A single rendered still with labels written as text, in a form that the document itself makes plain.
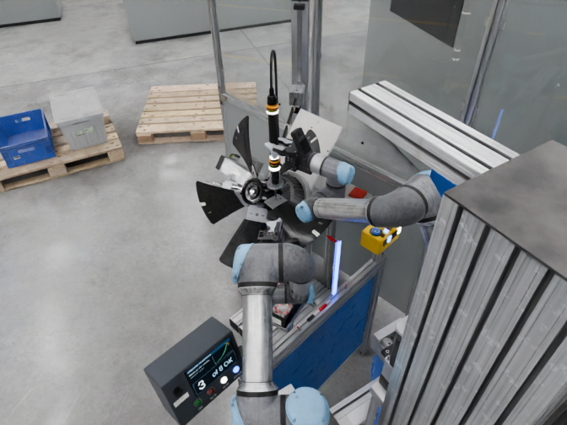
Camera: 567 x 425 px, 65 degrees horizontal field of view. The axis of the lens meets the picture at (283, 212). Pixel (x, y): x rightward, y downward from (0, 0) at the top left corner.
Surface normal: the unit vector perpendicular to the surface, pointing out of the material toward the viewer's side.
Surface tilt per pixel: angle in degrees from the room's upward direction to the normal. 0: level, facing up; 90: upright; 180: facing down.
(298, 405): 8
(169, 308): 0
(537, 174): 0
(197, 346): 15
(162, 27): 90
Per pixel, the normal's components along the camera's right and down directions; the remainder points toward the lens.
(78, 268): -0.02, -0.74
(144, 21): 0.33, 0.63
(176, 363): -0.20, -0.84
